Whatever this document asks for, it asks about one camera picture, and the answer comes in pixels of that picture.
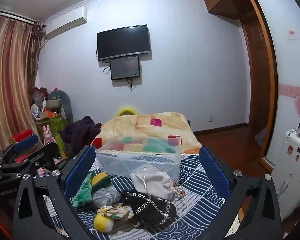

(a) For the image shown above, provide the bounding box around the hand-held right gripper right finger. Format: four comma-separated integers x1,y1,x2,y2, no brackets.
190,146,282,240

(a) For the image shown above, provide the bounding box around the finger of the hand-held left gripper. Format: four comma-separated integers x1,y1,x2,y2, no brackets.
0,142,60,178
0,134,40,167

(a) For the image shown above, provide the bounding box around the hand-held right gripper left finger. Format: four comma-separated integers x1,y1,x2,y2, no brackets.
13,145,97,240

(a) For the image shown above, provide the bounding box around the green plush crocodile toy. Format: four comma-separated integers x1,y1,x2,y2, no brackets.
70,171,93,209

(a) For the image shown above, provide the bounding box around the yellow green sponge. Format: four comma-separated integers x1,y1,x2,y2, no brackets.
90,172,112,189

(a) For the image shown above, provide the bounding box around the grey plastic bag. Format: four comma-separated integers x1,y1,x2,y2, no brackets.
92,187,122,207

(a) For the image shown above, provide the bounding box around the yellow plush ball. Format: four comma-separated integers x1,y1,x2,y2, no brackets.
94,212,114,232

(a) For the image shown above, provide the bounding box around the clear plastic storage box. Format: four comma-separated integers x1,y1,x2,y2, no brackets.
96,137,182,183

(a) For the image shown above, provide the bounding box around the black chain handbag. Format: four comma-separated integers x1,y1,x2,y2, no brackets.
120,189,177,229

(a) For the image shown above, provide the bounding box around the red box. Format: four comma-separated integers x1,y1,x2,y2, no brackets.
10,129,32,143

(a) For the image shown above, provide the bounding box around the pink rabbit toy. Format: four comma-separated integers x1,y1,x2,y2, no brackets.
42,125,56,144

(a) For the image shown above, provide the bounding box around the blue patterned bed sheet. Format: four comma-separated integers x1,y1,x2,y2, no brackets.
44,152,240,240

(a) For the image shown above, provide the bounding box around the dark purple clothing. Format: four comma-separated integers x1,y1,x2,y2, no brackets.
60,116,102,155

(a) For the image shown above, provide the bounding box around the grey plush dinosaur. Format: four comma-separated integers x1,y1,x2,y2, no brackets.
46,90,74,124

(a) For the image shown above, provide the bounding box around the striped brown curtain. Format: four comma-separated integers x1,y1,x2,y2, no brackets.
0,14,44,155

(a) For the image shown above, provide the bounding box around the yellow hoop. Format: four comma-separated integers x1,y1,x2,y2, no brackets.
115,106,138,117

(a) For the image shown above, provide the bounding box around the small white fridge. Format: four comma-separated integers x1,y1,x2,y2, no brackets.
271,127,300,222

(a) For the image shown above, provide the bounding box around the brown wooden door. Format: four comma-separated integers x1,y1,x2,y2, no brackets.
241,10,270,155

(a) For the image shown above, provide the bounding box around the small black monitor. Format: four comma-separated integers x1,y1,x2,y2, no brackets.
109,55,141,81

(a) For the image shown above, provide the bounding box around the white wardrobe sliding door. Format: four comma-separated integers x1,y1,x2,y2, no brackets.
249,0,300,165

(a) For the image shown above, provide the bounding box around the white air conditioner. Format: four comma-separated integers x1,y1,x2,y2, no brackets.
45,6,88,36

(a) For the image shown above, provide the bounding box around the white paper sticker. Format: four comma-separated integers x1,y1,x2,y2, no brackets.
286,27,298,41

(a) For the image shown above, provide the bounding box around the black wall television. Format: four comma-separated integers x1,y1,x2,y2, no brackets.
97,24,151,61

